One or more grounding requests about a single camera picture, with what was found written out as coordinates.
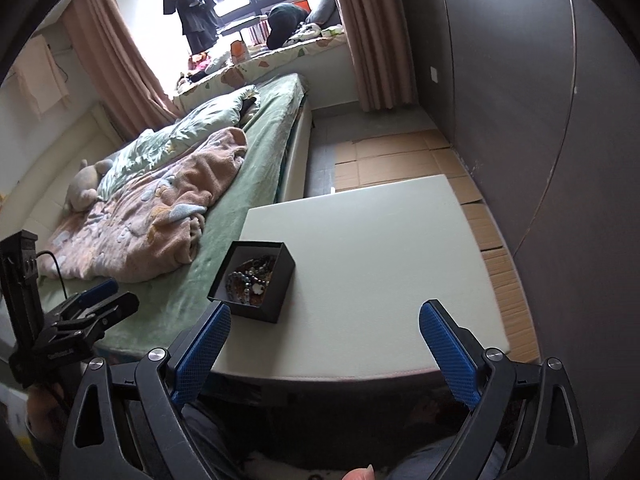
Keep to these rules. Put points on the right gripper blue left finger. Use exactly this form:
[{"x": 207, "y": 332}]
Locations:
[{"x": 127, "y": 421}]

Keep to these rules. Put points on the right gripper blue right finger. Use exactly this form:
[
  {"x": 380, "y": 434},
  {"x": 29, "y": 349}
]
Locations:
[{"x": 529, "y": 410}]

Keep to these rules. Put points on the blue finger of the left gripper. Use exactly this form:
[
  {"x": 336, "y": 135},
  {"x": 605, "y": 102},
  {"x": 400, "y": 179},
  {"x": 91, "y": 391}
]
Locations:
[
  {"x": 90, "y": 297},
  {"x": 91, "y": 324}
]

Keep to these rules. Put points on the black square jewelry box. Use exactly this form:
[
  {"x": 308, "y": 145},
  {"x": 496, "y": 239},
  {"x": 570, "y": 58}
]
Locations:
[{"x": 253, "y": 279}]

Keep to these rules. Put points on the person hand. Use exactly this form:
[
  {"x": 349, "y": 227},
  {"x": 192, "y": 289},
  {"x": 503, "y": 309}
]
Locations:
[{"x": 365, "y": 473}]

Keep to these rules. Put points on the green bed sheet mattress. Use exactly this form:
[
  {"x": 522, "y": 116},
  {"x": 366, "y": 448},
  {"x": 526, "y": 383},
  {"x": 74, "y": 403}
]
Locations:
[{"x": 174, "y": 301}]

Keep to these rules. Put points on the pink fleece blanket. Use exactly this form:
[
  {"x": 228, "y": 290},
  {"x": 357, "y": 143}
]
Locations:
[{"x": 152, "y": 225}]

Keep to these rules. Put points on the plush toy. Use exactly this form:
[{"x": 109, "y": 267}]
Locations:
[{"x": 82, "y": 192}]

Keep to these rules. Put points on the left pink curtain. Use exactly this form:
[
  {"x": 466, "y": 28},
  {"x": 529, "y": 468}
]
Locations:
[{"x": 125, "y": 83}]

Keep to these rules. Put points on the pink curtain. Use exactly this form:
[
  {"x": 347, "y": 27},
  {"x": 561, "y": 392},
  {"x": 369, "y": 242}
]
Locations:
[
  {"x": 125, "y": 83},
  {"x": 378, "y": 40}
]

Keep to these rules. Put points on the hanging beige towel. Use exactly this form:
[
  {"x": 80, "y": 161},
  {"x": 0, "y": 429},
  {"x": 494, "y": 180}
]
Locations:
[{"x": 41, "y": 81}]

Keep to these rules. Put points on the light green floral duvet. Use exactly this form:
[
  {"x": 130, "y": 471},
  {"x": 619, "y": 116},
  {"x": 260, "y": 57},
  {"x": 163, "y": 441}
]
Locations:
[{"x": 153, "y": 149}]

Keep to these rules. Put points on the floral window seat cushion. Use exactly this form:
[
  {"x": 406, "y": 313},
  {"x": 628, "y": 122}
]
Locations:
[{"x": 231, "y": 77}]

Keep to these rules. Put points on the cardboard floor sheets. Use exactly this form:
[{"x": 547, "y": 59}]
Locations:
[{"x": 420, "y": 172}]

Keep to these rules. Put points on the black bag on windowsill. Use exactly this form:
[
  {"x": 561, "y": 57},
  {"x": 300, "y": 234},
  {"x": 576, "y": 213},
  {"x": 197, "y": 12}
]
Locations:
[{"x": 283, "y": 20}]

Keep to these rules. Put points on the right pink curtain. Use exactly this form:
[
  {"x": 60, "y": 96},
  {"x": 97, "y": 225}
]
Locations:
[{"x": 378, "y": 40}]

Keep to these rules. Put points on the cream bed frame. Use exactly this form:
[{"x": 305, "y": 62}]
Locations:
[{"x": 294, "y": 166}]

